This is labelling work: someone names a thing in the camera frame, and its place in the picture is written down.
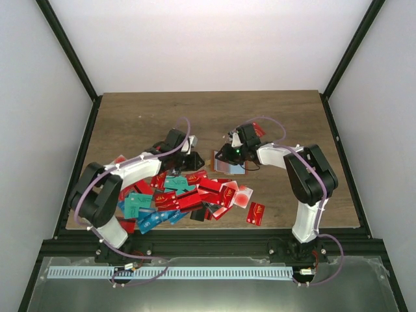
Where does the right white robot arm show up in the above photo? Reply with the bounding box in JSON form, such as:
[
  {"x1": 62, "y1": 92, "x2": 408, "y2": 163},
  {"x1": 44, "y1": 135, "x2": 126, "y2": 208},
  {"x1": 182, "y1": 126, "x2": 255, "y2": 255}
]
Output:
[{"x1": 215, "y1": 123, "x2": 338, "y2": 262}]

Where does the red gold VIP card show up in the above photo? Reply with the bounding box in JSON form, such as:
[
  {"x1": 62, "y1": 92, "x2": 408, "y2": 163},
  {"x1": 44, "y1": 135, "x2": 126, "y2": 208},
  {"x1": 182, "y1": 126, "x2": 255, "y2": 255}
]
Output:
[{"x1": 154, "y1": 191, "x2": 180, "y2": 211}]

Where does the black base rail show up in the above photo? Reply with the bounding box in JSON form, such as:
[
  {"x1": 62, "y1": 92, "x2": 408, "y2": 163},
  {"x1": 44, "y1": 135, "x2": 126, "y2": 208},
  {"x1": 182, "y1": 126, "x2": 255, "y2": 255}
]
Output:
[{"x1": 39, "y1": 228, "x2": 387, "y2": 263}]

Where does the light blue slotted strip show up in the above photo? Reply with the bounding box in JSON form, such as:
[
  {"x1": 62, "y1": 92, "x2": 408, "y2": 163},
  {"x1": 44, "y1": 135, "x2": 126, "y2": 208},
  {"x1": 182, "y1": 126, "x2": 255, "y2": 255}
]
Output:
[{"x1": 47, "y1": 266, "x2": 293, "y2": 281}]

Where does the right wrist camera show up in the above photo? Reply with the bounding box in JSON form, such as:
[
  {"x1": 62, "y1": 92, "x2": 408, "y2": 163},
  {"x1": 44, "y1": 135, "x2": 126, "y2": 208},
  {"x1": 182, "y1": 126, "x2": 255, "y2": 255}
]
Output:
[{"x1": 228, "y1": 131, "x2": 242, "y2": 148}]

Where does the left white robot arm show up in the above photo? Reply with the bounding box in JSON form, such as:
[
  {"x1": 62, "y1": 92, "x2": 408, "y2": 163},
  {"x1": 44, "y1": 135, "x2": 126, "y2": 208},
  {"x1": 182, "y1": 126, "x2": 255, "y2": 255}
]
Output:
[{"x1": 68, "y1": 129, "x2": 204, "y2": 263}]

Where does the teal VIP card centre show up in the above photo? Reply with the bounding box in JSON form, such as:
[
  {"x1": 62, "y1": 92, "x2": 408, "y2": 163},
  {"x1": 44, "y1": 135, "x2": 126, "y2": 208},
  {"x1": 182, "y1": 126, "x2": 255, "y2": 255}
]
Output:
[{"x1": 164, "y1": 175, "x2": 196, "y2": 194}]

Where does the teal card left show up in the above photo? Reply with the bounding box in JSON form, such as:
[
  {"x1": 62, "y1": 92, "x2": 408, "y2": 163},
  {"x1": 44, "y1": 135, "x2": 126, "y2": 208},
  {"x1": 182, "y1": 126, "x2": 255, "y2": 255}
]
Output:
[{"x1": 123, "y1": 192, "x2": 153, "y2": 218}]

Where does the purple cable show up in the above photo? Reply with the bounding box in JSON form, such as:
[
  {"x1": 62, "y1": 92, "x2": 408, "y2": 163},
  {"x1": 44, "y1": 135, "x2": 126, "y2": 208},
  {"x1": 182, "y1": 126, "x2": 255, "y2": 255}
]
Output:
[
  {"x1": 229, "y1": 116, "x2": 345, "y2": 289},
  {"x1": 74, "y1": 116, "x2": 192, "y2": 289}
]

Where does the red VIP card right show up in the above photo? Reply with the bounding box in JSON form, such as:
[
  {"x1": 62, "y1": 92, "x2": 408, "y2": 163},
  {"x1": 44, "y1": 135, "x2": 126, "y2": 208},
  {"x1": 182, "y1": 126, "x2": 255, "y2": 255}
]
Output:
[{"x1": 246, "y1": 201, "x2": 265, "y2": 226}]

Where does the white red circle card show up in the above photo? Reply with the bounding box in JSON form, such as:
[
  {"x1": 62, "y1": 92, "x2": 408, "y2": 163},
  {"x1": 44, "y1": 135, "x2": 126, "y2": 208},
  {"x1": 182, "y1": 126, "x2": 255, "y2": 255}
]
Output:
[{"x1": 233, "y1": 185, "x2": 253, "y2": 209}]

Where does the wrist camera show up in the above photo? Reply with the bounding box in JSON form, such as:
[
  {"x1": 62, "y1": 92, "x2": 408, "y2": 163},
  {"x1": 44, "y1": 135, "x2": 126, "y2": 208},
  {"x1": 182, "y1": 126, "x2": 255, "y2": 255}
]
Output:
[
  {"x1": 183, "y1": 135, "x2": 198, "y2": 154},
  {"x1": 228, "y1": 131, "x2": 242, "y2": 148}
]

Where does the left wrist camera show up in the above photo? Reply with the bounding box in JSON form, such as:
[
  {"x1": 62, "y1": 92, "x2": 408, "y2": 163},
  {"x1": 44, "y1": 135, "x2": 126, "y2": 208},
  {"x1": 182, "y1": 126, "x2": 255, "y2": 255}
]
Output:
[{"x1": 183, "y1": 135, "x2": 198, "y2": 154}]

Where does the blue card front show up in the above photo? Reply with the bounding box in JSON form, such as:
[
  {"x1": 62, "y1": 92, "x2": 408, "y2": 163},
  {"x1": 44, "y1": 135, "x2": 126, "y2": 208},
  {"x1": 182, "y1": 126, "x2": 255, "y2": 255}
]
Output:
[{"x1": 136, "y1": 211, "x2": 176, "y2": 234}]

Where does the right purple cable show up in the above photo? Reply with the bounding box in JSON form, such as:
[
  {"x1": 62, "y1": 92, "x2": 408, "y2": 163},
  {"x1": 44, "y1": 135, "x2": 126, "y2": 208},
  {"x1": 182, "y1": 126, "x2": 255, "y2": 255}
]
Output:
[{"x1": 229, "y1": 116, "x2": 345, "y2": 289}]

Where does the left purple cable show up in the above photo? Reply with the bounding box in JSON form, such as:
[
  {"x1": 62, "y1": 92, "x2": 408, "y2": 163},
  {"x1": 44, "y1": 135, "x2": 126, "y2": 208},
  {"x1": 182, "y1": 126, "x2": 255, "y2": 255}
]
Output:
[{"x1": 74, "y1": 116, "x2": 192, "y2": 289}]

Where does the red gold card upper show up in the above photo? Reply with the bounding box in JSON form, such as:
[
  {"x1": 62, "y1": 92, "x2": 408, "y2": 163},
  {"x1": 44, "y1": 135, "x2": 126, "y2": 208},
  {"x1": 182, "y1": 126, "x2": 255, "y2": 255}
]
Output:
[{"x1": 185, "y1": 170, "x2": 207, "y2": 185}]

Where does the lone red card far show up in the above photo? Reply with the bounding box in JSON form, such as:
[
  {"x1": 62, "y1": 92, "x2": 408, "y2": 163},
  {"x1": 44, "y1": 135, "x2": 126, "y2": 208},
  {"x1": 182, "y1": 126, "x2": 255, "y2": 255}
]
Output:
[{"x1": 252, "y1": 122, "x2": 266, "y2": 137}]

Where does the white red card left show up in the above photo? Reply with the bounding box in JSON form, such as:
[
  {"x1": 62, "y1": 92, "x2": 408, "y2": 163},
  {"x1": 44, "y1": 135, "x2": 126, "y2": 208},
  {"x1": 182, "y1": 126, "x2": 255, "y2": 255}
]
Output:
[{"x1": 113, "y1": 155, "x2": 127, "y2": 167}]

